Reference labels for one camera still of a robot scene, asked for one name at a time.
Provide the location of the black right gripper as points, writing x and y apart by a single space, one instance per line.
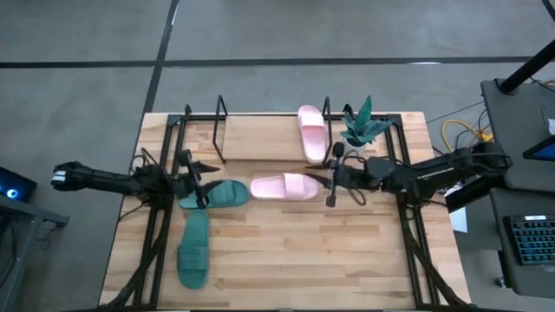
351 175

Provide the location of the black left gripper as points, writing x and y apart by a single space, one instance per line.
186 184

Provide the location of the green rubber slide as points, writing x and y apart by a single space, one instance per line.
193 251
230 195

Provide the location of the pink rubber slide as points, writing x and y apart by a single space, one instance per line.
284 187
312 134

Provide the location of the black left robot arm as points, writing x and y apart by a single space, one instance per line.
108 182

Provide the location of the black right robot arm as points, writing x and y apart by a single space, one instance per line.
433 173

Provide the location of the black metal wood shoe shelf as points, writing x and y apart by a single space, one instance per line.
260 138

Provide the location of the snake plant in white pot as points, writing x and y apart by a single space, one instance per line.
362 130

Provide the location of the black box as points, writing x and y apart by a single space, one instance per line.
466 199

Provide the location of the white paper sheet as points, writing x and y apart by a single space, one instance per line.
460 221

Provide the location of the grey metal cart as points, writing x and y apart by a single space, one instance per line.
34 210

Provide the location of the black computer with blue light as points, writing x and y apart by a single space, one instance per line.
19 184

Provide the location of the grey desk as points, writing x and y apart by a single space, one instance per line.
511 121
533 279

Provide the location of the backlit black keyboard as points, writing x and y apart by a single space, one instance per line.
533 240

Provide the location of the tablet with blue screen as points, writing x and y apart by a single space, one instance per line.
544 151

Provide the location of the black pole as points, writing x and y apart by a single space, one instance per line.
526 67

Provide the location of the white paper note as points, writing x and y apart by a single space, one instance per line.
551 126

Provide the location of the black aluminium rig frame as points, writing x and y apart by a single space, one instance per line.
174 120

